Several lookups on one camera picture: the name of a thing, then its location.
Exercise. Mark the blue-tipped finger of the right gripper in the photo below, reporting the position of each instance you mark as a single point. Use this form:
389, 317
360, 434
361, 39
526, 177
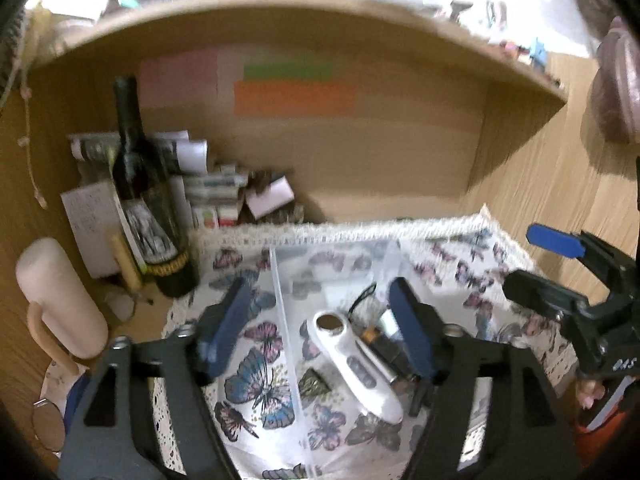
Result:
564, 244

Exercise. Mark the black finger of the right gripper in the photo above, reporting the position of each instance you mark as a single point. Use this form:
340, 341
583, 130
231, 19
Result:
549, 299

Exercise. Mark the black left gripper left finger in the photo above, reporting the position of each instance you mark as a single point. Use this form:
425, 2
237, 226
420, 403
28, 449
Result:
218, 330

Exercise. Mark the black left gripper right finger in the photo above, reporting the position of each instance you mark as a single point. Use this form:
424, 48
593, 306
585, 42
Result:
416, 322

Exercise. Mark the white infrared thermometer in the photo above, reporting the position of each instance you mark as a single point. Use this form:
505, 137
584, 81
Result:
333, 335

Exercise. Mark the clear plastic storage bin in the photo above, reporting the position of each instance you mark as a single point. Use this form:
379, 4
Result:
340, 438

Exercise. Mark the butterfly print lace cloth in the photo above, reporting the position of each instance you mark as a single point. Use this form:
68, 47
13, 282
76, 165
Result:
282, 408

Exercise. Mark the yellow candle stick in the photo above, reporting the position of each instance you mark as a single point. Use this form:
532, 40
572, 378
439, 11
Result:
127, 266

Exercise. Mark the stack of papers and booklets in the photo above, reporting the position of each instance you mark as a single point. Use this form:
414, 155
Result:
206, 195

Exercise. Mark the pink sticky note pad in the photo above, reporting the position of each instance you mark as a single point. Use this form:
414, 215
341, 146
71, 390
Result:
275, 195

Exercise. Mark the mauve plush object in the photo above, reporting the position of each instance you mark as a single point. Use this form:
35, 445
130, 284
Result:
615, 88

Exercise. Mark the dark wine bottle elephant label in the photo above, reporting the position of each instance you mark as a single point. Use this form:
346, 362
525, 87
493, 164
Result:
140, 179

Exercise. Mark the handwritten white note paper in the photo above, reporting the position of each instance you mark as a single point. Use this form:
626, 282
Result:
92, 215

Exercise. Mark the cream cylindrical roller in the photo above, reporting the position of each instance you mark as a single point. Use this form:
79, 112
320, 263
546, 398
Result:
46, 276

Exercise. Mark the round glasses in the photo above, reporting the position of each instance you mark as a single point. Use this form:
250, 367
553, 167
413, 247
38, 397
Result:
48, 425

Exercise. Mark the wooden shelf board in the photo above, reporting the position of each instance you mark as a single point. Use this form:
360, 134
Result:
368, 28

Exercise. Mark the pink paper on wall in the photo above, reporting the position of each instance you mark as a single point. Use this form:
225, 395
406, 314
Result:
180, 79

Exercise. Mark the green sticky note on wall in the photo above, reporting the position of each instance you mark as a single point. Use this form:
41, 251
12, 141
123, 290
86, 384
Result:
289, 70

